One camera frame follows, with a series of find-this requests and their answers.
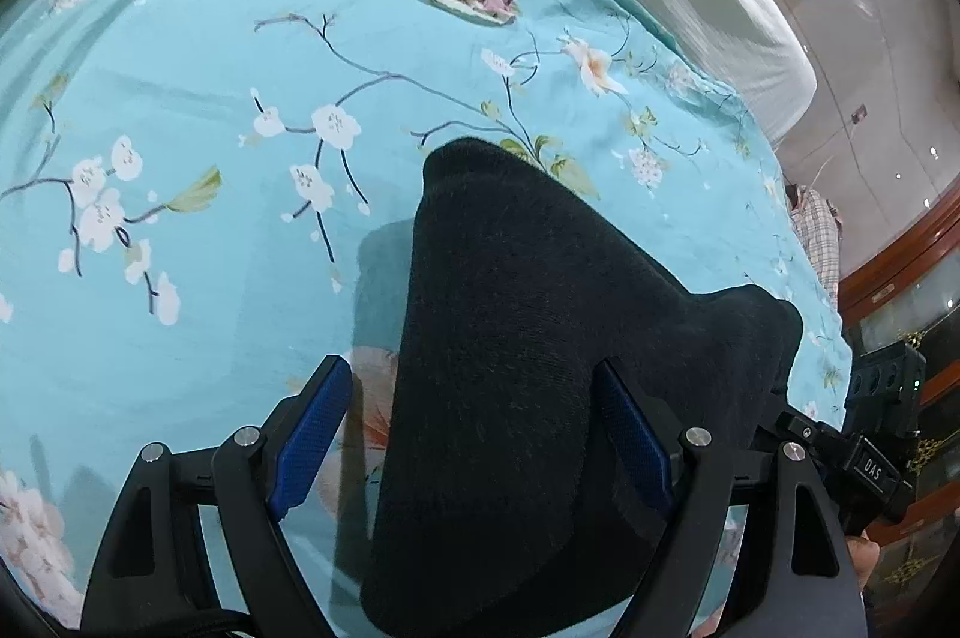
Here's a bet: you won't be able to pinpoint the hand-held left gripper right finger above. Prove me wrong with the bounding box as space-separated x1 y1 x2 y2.
592 359 871 638

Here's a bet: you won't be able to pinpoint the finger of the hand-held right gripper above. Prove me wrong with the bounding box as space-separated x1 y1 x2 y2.
771 409 850 483

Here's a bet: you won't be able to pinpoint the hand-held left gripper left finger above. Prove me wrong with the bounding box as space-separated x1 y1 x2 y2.
88 354 353 638

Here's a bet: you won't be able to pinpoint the black pants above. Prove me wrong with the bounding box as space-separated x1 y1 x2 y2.
360 137 805 638

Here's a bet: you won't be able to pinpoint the person's right hand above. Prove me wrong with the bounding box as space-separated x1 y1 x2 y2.
846 529 880 600

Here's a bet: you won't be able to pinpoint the wooden cabinet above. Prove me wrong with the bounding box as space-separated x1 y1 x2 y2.
836 184 960 609

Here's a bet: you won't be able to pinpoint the plaid cloth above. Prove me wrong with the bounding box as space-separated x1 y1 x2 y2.
784 182 842 303

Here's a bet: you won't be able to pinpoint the blue floral bed sheet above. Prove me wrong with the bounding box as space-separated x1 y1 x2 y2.
0 0 856 638

